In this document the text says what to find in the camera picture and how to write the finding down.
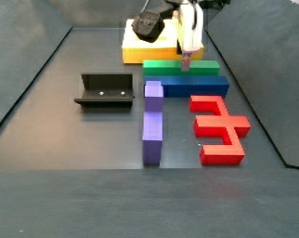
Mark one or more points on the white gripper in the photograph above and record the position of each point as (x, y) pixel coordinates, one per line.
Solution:
(190, 31)

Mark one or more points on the green rectangular block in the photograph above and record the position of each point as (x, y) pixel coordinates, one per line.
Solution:
(173, 67)

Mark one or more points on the yellow slotted board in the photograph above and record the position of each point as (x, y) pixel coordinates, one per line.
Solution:
(139, 50)

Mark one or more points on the blue rectangular block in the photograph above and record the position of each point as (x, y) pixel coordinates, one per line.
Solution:
(182, 86)

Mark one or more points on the purple stepped block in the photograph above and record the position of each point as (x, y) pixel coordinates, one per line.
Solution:
(153, 127)

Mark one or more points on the red branched block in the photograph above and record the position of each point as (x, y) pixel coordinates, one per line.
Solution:
(215, 123)

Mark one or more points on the black angle bracket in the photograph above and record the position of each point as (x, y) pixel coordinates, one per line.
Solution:
(106, 89)

